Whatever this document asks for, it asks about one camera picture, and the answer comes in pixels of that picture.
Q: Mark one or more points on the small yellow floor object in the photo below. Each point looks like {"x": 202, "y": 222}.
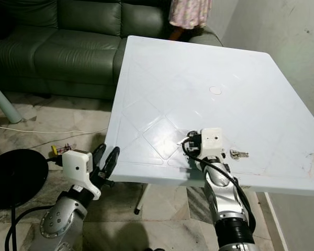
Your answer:
{"x": 54, "y": 150}

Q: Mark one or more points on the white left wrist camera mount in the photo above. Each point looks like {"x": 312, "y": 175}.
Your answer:
{"x": 77, "y": 166}

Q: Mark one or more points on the black round disc base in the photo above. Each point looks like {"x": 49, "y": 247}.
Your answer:
{"x": 15, "y": 178}

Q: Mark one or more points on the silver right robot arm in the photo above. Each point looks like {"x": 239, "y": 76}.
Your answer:
{"x": 225, "y": 204}

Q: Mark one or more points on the silver key bunch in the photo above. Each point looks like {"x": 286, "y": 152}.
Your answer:
{"x": 237, "y": 153}

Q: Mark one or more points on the dark green leather sofa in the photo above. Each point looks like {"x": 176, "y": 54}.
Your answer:
{"x": 73, "y": 52}

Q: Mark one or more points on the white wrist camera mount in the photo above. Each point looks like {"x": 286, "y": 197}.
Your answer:
{"x": 212, "y": 142}
{"x": 77, "y": 166}

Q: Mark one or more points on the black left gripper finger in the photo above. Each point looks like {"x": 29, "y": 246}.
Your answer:
{"x": 112, "y": 161}
{"x": 99, "y": 156}

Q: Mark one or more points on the round table hole cap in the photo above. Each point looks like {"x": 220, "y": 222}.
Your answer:
{"x": 215, "y": 90}

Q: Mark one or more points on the grey-green slanted pole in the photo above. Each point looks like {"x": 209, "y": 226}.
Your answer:
{"x": 6, "y": 103}

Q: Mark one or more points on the person in floral dress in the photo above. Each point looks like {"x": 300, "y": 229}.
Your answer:
{"x": 189, "y": 13}

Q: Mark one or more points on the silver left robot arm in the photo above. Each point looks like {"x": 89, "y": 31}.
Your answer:
{"x": 63, "y": 222}

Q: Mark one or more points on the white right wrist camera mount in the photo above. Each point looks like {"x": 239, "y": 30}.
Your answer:
{"x": 212, "y": 142}

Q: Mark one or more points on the white plastic table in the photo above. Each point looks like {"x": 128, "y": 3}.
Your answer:
{"x": 230, "y": 115}

